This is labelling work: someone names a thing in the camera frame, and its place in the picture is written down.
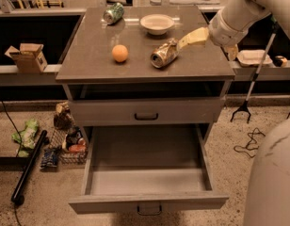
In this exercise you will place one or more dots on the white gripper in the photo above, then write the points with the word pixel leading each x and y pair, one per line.
pixel 220 32

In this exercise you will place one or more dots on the crushed orange soda can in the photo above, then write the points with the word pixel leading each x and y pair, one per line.
pixel 165 53

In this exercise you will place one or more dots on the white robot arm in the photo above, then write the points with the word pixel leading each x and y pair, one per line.
pixel 231 23

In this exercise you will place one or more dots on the closed grey upper drawer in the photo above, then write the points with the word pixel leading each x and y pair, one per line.
pixel 138 112

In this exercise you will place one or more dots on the grey drawer cabinet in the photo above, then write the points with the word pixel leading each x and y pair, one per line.
pixel 89 71

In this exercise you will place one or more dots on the green soda can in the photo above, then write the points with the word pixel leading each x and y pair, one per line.
pixel 113 13

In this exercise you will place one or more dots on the open grey lower drawer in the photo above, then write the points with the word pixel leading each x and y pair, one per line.
pixel 147 169

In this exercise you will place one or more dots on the white foam food tray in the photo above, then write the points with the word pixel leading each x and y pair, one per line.
pixel 249 58

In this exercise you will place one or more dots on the white ceramic bowl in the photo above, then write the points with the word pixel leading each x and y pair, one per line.
pixel 157 24

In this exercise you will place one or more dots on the reacher grabber tool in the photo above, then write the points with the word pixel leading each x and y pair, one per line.
pixel 275 28

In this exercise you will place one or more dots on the small yellow black object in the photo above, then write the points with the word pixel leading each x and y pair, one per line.
pixel 280 61

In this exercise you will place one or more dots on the orange ball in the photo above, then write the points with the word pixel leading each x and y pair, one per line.
pixel 120 53

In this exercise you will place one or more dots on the brown snack bag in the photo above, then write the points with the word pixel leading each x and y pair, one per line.
pixel 62 118

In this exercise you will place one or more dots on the red snack packet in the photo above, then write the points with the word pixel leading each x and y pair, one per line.
pixel 77 148

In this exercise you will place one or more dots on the small cardboard box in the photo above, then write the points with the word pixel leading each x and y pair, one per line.
pixel 29 58

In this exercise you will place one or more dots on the blue snack bag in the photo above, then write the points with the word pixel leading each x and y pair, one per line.
pixel 50 158

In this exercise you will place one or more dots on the green chip bag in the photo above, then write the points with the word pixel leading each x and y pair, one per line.
pixel 26 138

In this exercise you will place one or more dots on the black pole on floor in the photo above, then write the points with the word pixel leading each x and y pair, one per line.
pixel 17 196

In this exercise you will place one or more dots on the wire mesh basket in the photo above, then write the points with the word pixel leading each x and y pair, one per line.
pixel 63 140

